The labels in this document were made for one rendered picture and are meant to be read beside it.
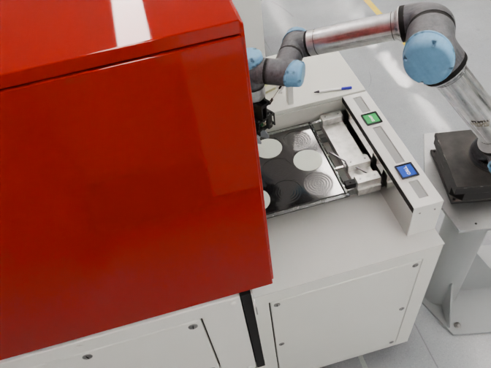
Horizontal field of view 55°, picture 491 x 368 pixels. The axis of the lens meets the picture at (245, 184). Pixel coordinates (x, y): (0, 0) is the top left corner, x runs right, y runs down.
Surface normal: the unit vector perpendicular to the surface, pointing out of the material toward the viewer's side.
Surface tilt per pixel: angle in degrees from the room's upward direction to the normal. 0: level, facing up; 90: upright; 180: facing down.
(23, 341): 90
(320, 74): 0
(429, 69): 86
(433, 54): 86
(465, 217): 0
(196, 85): 90
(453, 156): 2
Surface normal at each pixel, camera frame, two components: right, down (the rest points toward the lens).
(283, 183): -0.11, -0.65
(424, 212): 0.25, 0.71
